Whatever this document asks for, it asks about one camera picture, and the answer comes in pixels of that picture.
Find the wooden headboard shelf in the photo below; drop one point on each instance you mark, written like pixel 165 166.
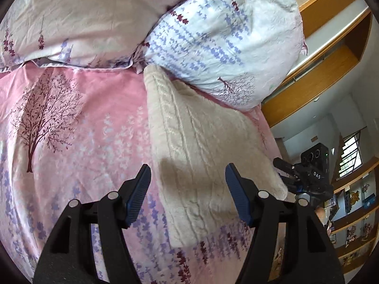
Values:
pixel 337 33

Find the white blue floral pillow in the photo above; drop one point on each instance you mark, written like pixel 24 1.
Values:
pixel 237 51

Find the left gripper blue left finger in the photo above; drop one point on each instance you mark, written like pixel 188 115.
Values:
pixel 132 193

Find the wooden wall shelf unit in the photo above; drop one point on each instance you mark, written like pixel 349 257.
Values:
pixel 354 230

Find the beige cable knit sweater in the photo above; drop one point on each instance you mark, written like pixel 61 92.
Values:
pixel 193 140

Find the pale pink floral pillow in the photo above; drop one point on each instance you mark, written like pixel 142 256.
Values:
pixel 84 33

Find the pink floral bed sheet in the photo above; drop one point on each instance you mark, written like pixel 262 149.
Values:
pixel 79 134

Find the person's right hand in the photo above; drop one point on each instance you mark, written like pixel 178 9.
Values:
pixel 321 214

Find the window with bars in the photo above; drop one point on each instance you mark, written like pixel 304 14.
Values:
pixel 351 157

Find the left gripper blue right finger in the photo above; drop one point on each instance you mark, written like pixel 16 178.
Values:
pixel 244 193

